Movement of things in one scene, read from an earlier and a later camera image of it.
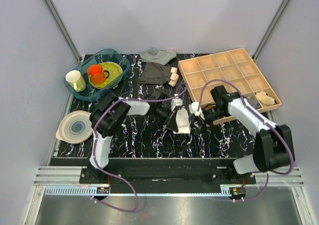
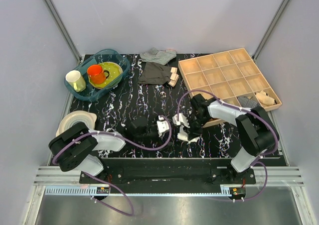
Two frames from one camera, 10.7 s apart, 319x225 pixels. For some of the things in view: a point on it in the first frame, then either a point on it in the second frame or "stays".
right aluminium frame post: (273, 22) stays
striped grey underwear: (160, 56) stays
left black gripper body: (163, 113) → (149, 134)
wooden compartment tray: (236, 71) stays
